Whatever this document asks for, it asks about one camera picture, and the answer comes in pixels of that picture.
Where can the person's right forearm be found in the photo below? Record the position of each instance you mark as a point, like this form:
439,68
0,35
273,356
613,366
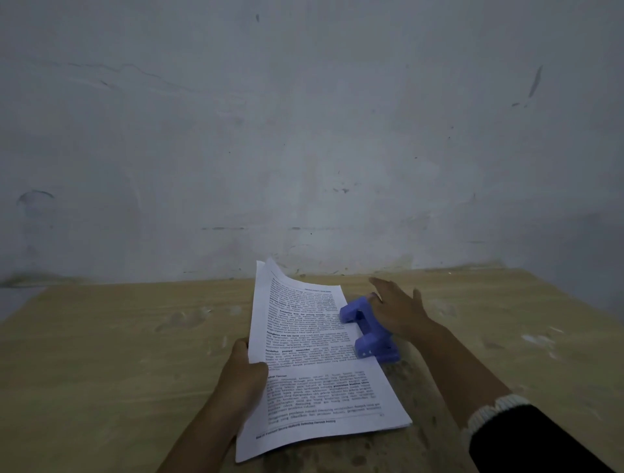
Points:
463,370

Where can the person's left forearm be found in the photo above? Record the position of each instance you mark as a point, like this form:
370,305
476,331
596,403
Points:
204,443

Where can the stack of printed paper sheets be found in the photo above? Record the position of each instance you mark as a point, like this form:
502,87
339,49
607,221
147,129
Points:
312,370

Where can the person's right little finger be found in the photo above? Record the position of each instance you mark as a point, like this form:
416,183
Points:
418,299

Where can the blue hole punch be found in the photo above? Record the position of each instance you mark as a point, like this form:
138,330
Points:
370,343

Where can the person's right hand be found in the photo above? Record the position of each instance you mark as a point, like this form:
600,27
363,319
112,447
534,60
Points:
404,319

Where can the person's left hand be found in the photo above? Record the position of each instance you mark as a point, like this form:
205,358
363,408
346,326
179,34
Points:
239,385

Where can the person's left thumb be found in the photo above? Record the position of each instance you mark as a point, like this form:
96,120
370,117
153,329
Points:
258,375

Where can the black sleeve with white cuff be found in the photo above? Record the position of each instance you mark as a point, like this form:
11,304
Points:
526,438

